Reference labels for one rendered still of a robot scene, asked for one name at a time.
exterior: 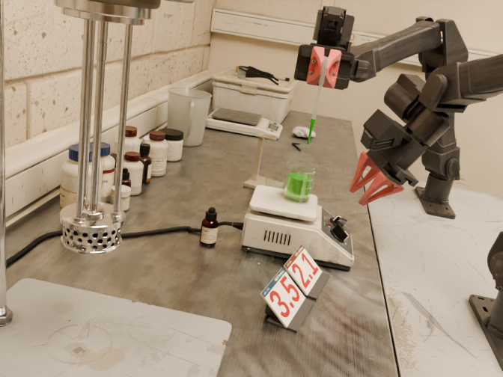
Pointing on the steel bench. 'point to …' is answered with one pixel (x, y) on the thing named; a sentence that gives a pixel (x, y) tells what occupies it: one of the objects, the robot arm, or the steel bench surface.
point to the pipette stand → (259, 161)
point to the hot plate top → (267, 202)
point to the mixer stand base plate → (104, 336)
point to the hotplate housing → (292, 238)
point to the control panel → (332, 228)
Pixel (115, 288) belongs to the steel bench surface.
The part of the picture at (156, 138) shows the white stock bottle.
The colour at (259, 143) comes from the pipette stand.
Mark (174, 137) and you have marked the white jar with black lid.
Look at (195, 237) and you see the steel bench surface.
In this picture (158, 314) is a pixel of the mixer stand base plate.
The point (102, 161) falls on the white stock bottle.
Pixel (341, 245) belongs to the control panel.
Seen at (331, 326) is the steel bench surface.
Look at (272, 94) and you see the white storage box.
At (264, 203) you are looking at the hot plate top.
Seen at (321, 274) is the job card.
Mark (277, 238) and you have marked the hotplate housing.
